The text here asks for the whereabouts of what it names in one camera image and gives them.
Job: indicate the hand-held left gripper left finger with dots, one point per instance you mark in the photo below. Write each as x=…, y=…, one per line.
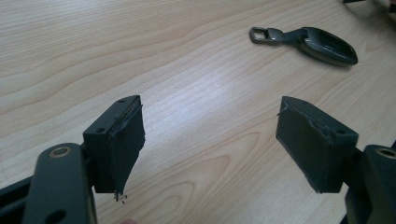
x=120, y=149

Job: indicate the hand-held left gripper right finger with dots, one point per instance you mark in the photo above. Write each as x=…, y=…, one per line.
x=308, y=146

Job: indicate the dark green car key case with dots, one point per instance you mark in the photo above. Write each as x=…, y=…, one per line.
x=327, y=48

